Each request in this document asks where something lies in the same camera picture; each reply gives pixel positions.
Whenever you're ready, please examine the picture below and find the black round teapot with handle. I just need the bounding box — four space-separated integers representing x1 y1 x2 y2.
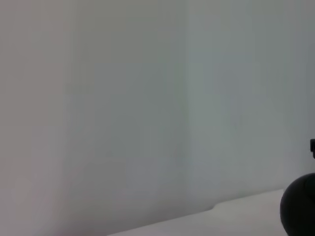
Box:
280 139 315 236

